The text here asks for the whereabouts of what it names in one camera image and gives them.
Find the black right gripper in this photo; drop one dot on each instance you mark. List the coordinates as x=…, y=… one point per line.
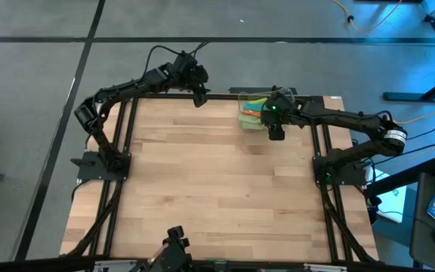
x=276, y=113

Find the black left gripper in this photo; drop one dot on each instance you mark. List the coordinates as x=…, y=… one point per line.
x=193, y=75

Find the lime green microfiber towel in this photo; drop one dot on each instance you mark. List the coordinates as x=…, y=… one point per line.
x=257, y=101

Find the orange microfiber towel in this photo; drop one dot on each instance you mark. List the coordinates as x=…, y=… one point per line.
x=253, y=113

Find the pale green towel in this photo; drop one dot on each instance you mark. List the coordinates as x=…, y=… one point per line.
x=251, y=122

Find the teal microfiber towel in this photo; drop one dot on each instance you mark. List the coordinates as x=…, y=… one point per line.
x=249, y=109

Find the clear plastic tray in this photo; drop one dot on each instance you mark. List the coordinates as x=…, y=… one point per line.
x=242, y=98

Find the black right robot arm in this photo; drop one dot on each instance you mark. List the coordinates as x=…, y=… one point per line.
x=353, y=122

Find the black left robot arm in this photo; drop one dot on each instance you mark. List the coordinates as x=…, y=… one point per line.
x=127, y=88

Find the white paper sheet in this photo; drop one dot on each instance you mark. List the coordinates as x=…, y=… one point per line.
x=395, y=200

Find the black crossbar with silver brackets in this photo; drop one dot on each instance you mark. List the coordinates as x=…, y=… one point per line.
x=51, y=264

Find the black metal table frame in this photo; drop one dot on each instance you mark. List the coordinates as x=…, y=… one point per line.
x=221, y=96

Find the black desk leg frame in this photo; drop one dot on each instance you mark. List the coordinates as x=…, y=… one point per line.
x=402, y=96

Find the black table-level camera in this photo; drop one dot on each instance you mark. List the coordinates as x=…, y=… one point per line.
x=219, y=265

